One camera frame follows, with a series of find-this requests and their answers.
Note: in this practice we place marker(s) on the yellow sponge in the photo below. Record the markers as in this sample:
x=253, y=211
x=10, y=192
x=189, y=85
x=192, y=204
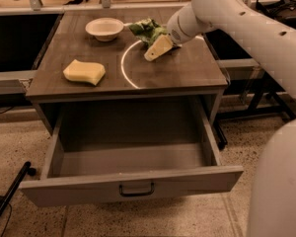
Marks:
x=90, y=72

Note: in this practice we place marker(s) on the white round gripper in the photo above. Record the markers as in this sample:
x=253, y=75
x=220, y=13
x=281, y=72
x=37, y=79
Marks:
x=174, y=30

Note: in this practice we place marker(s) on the black metal drawer handle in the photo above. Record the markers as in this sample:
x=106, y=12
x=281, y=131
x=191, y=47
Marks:
x=133, y=192

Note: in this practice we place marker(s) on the grey wooden drawer cabinet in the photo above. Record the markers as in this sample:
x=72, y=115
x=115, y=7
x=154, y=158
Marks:
x=189, y=70

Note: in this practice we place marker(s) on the green jalapeno chip bag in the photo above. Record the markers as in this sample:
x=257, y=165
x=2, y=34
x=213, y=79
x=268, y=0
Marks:
x=147, y=30

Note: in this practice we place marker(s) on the white paper bowl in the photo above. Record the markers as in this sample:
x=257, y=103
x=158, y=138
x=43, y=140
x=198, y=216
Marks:
x=105, y=29

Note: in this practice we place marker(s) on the black metal table frame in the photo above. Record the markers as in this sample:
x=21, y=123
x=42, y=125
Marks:
x=254, y=96

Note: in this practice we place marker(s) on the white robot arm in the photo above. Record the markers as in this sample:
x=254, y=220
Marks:
x=273, y=45

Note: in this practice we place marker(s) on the open grey top drawer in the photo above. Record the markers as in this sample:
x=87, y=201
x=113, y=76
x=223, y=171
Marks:
x=98, y=146

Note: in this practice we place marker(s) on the black tripod leg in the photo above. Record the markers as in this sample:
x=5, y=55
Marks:
x=25, y=170

